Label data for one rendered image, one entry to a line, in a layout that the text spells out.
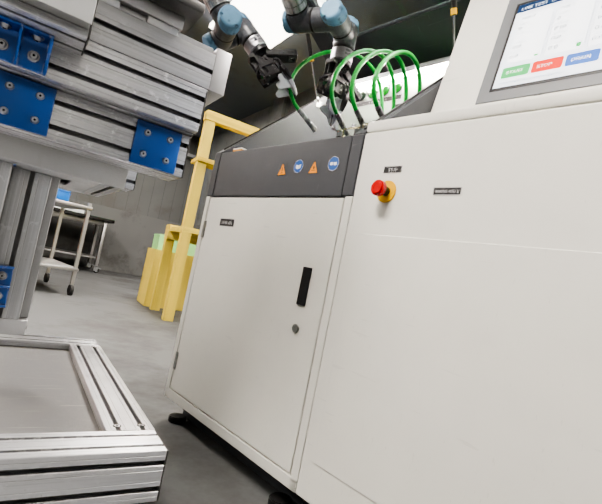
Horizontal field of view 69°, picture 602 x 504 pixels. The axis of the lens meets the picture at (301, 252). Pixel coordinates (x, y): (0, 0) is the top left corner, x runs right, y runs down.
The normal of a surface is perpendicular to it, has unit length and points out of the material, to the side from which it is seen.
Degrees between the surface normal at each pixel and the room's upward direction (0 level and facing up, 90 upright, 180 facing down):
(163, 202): 90
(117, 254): 90
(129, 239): 90
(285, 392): 90
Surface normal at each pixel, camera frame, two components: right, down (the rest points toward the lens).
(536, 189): -0.72, -0.18
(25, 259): 0.55, 0.06
